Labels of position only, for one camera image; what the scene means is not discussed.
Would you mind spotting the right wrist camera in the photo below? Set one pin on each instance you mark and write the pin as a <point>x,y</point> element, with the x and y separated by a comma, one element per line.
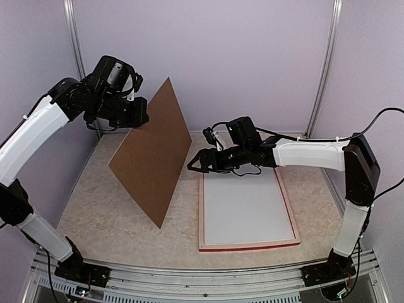
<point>213,138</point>

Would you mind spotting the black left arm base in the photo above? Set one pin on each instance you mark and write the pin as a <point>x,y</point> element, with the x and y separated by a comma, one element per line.
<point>82,271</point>

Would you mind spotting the right aluminium corner post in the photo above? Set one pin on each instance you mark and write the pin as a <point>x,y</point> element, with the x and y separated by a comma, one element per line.
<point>326,68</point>

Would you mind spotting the aluminium front rail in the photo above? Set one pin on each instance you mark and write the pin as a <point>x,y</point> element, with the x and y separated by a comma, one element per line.
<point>127,283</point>

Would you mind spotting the aluminium corner post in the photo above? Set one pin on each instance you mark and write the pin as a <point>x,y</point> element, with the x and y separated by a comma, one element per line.
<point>326,68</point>
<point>74,37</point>

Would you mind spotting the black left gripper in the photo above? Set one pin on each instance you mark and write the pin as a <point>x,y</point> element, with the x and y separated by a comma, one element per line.
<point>139,117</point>

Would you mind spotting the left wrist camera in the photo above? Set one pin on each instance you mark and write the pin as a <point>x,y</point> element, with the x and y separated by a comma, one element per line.
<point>137,81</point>

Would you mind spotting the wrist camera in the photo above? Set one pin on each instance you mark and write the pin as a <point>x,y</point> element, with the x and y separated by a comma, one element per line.
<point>213,138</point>
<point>137,81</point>

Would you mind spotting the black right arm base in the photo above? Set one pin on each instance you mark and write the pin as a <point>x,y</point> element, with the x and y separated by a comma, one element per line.
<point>336,267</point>

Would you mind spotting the left aluminium corner post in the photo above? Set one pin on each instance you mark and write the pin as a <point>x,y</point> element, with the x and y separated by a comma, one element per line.
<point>74,37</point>

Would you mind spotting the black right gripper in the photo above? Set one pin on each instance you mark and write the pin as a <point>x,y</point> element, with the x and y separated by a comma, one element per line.
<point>204,153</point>

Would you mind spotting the brown cardboard backing board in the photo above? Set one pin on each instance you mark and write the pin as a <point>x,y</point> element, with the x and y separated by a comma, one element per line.
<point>149,161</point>

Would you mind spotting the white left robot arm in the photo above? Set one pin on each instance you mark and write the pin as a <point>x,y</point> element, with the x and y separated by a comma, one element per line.
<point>95,98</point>

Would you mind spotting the wooden picture frame red edge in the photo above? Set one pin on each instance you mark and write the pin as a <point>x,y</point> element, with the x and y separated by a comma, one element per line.
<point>293,233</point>

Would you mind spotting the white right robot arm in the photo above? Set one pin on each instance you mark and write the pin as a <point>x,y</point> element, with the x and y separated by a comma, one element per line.
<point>354,158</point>

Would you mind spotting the red and black photo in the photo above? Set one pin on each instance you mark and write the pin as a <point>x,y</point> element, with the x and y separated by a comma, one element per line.
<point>246,208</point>

